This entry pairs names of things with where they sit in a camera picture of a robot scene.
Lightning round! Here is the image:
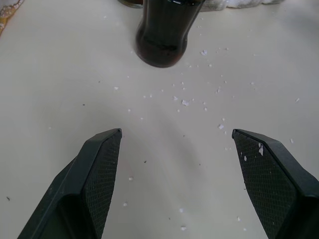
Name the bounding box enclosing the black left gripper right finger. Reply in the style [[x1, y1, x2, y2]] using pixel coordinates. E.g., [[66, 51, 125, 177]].
[[231, 128, 319, 239]]

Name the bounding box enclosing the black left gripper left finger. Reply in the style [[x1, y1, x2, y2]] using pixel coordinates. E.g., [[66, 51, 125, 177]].
[[17, 128, 123, 239]]

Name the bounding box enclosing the yellow patterned cloth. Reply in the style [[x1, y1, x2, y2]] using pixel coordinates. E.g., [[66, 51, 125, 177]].
[[0, 0, 25, 38]]

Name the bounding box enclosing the white crumpled cloth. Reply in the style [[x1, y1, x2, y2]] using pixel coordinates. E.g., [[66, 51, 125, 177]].
[[199, 0, 299, 12]]

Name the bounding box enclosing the dark cola glass bottle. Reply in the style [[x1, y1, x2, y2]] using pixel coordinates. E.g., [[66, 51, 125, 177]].
[[135, 0, 206, 68]]

